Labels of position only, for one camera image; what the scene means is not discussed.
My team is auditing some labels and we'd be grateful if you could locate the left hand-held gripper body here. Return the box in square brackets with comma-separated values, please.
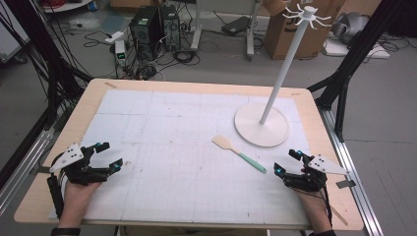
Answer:
[48, 142, 110, 187]

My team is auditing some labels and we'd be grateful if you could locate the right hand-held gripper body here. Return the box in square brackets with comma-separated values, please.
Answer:
[282, 153, 349, 193]

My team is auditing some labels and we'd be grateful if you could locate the white hook stand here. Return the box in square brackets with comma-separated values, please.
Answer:
[233, 3, 332, 148]

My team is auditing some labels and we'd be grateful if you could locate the wooden spatula with green handle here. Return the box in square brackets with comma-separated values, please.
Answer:
[211, 135, 268, 174]

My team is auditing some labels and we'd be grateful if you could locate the person's right hand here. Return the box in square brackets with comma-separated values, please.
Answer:
[296, 188, 332, 234]

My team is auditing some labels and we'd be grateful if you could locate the person's left hand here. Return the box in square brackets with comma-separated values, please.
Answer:
[57, 182, 103, 228]

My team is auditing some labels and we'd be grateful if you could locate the thin wooden stick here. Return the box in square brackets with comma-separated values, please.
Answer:
[329, 206, 349, 227]

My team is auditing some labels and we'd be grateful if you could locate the white grid mat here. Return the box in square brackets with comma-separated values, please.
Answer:
[48, 88, 312, 227]

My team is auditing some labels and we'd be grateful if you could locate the dark sleeve cuff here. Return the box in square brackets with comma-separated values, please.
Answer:
[308, 229, 338, 236]

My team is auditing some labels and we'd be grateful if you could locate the black wristband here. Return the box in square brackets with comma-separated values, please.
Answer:
[50, 227, 82, 236]

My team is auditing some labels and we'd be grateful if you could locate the white device with green display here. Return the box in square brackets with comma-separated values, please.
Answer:
[114, 39, 128, 69]

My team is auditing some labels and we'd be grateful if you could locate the white power strip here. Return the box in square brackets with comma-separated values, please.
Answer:
[104, 30, 125, 45]

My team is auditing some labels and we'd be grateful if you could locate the cardboard box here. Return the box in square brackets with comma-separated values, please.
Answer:
[263, 0, 347, 61]

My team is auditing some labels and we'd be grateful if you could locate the black computer tower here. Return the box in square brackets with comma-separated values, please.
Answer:
[129, 5, 162, 62]
[159, 4, 182, 53]

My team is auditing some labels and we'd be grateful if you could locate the white table leg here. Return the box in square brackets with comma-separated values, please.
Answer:
[190, 0, 204, 51]
[245, 0, 262, 62]

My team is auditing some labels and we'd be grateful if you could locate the grey round appliance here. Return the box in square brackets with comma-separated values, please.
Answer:
[329, 11, 371, 45]

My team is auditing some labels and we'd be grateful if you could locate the black power adapter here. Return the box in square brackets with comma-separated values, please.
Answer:
[220, 15, 253, 37]

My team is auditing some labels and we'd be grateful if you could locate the aluminium rail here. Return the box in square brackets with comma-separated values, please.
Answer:
[0, 128, 56, 215]
[318, 106, 386, 236]

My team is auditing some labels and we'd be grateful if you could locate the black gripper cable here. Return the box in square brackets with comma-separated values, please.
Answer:
[322, 185, 334, 228]

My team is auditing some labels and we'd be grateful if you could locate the black wrist strap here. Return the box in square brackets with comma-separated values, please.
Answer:
[46, 174, 66, 219]

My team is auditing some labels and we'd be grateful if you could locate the black metal frame stand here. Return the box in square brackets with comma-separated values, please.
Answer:
[4, 0, 93, 132]
[307, 0, 408, 144]

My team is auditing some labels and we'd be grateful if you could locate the coiled black cable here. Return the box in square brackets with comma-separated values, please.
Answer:
[172, 48, 202, 67]

